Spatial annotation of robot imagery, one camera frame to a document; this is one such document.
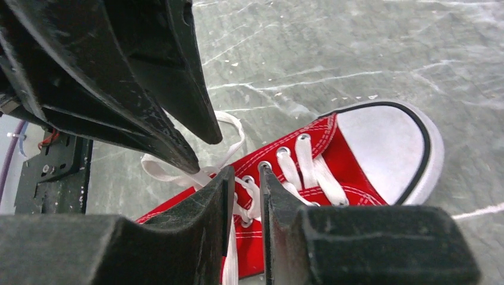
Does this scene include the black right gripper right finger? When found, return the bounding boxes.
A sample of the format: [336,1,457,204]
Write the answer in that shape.
[260,166,481,284]

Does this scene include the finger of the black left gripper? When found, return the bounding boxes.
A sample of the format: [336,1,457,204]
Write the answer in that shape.
[105,1,223,144]
[1,1,200,173]

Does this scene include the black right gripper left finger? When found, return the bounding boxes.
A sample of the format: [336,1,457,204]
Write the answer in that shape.
[1,166,234,284]

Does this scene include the red canvas sneaker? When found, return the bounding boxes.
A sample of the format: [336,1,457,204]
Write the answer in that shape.
[136,99,446,280]

